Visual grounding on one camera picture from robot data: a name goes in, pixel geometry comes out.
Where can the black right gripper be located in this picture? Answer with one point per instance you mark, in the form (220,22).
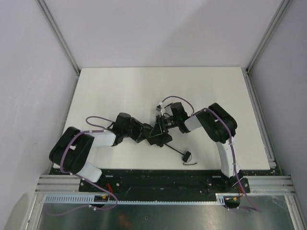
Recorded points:
(160,125)

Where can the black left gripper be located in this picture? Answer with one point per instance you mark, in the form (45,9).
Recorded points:
(140,133)

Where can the black folding umbrella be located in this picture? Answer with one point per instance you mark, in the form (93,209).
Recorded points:
(162,138)

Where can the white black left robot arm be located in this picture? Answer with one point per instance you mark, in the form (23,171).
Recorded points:
(72,149)

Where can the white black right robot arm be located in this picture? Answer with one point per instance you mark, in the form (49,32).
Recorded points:
(219,125)

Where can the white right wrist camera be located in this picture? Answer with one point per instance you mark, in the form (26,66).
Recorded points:
(160,108)

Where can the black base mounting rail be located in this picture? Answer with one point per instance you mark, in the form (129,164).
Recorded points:
(168,185)

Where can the grey slotted cable duct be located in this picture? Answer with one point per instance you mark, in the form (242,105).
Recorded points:
(92,199)

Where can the aluminium frame side rail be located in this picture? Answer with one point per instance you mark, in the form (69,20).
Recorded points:
(274,163)

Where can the left aluminium frame post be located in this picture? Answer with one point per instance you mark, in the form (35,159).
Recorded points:
(58,35)

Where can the aluminium frame post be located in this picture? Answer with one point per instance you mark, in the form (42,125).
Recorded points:
(58,35)
(273,25)

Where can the right aluminium frame post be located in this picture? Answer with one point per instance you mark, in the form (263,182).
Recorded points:
(273,25)

